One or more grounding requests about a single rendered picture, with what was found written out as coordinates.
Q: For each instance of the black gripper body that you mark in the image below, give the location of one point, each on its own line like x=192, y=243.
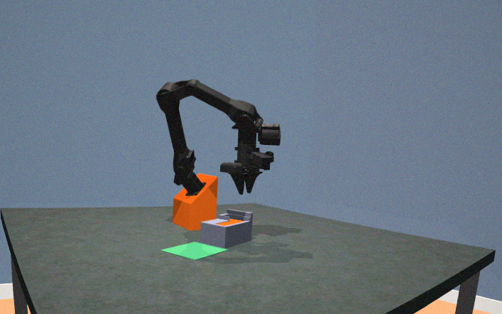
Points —
x=241, y=165

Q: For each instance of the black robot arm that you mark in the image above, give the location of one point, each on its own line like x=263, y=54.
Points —
x=241, y=113

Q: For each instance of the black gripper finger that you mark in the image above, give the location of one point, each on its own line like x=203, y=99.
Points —
x=250, y=179
x=239, y=181

